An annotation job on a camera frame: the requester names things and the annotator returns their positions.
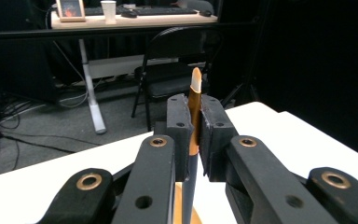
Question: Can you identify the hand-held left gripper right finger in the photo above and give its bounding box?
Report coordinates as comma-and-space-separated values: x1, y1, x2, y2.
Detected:
200, 93, 340, 224

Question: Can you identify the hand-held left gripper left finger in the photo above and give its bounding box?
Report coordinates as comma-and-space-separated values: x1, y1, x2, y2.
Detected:
111, 93, 195, 224

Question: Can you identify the white table sheet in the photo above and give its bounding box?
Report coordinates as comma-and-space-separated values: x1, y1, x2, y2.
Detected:
0, 101, 358, 224

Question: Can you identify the black metal stand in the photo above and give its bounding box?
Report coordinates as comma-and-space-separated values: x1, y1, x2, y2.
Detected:
219, 81, 264, 109

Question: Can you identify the black folding chair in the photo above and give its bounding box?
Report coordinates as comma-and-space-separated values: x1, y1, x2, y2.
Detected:
131, 25, 226, 133

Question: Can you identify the white desk leg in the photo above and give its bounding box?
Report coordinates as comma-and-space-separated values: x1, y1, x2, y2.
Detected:
77, 38, 108, 135

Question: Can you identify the wooden desk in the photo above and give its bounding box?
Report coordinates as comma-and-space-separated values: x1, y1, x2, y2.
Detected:
50, 11, 219, 31

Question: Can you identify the black metal crossbar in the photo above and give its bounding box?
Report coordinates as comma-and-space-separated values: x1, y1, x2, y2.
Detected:
0, 25, 257, 41

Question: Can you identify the black keyboard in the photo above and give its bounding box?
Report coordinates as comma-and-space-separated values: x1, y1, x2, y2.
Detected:
84, 5, 199, 17

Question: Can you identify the white paper cup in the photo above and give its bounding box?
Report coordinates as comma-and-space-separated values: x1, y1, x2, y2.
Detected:
100, 0, 117, 25

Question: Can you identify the black equipment case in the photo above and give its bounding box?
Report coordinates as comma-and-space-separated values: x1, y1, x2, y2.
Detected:
0, 39, 61, 105

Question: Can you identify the tangle of floor cables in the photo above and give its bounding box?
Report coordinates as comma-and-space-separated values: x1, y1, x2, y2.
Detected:
0, 74, 106, 180

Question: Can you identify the wooden picture frame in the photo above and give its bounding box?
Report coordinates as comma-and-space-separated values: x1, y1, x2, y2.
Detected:
55, 0, 87, 23

